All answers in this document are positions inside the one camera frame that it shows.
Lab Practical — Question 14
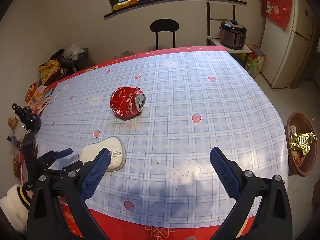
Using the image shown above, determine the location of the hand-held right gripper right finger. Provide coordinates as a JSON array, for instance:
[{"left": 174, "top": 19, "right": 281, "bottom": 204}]
[{"left": 209, "top": 146, "right": 293, "bottom": 240}]

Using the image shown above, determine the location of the clear plastic cover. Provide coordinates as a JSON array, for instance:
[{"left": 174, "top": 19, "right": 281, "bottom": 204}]
[{"left": 114, "top": 51, "right": 137, "bottom": 60}]

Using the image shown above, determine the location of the person's left forearm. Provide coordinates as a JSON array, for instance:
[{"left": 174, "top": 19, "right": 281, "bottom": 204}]
[{"left": 0, "top": 184, "right": 32, "bottom": 233}]

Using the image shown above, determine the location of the silver pressure cooker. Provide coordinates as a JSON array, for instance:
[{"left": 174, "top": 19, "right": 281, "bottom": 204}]
[{"left": 219, "top": 19, "right": 247, "bottom": 50}]

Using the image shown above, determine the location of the yellow snack packet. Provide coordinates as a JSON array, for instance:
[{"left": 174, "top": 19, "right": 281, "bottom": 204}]
[{"left": 112, "top": 0, "right": 139, "bottom": 11}]

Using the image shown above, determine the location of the colourful shopping bag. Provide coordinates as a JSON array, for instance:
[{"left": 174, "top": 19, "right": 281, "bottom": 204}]
[{"left": 244, "top": 44, "right": 266, "bottom": 79}]

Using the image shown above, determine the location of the red printed cloth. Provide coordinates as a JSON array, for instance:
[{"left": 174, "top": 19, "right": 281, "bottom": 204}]
[{"left": 259, "top": 0, "right": 293, "bottom": 30}]

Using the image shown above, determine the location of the gold foil wrapper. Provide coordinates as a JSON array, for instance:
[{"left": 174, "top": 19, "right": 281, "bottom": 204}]
[{"left": 289, "top": 125, "right": 315, "bottom": 157}]

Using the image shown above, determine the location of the clear plastic bag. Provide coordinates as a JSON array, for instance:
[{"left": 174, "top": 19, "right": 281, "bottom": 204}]
[{"left": 62, "top": 44, "right": 84, "bottom": 60}]

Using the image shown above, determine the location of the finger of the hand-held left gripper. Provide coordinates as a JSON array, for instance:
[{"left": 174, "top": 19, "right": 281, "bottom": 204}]
[
  {"left": 37, "top": 148, "right": 73, "bottom": 167},
  {"left": 49, "top": 160, "right": 83, "bottom": 179}
]

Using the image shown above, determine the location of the crushed red soda can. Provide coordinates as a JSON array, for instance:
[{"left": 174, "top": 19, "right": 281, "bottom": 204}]
[{"left": 109, "top": 86, "right": 146, "bottom": 121}]

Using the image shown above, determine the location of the yellow snack bag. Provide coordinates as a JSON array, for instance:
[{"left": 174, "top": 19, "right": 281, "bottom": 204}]
[{"left": 39, "top": 60, "right": 62, "bottom": 85}]

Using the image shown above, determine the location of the pile of colourful snack packets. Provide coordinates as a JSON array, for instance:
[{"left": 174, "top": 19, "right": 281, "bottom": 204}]
[{"left": 25, "top": 80, "right": 59, "bottom": 113}]

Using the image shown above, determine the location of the white foam pad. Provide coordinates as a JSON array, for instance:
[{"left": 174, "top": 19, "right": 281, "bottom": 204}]
[{"left": 78, "top": 136, "right": 126, "bottom": 172}]

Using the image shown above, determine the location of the blue plaid tablecloth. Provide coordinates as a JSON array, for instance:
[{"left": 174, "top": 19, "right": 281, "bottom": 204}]
[{"left": 35, "top": 46, "right": 287, "bottom": 228}]

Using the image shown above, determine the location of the brown round bin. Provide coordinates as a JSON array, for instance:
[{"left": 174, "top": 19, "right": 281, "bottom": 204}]
[{"left": 285, "top": 112, "right": 316, "bottom": 177}]

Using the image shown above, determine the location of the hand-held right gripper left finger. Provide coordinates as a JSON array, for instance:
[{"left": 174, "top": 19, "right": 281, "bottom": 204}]
[{"left": 26, "top": 148, "right": 112, "bottom": 240}]

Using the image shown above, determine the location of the black bin with bag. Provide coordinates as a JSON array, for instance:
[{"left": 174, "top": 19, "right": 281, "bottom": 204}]
[{"left": 59, "top": 47, "right": 95, "bottom": 78}]

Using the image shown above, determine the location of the cream refrigerator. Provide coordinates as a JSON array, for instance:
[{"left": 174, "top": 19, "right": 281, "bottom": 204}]
[{"left": 260, "top": 0, "right": 314, "bottom": 89}]

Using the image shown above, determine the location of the white side table black frame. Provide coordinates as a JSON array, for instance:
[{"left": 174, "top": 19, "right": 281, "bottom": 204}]
[{"left": 206, "top": 2, "right": 252, "bottom": 54}]

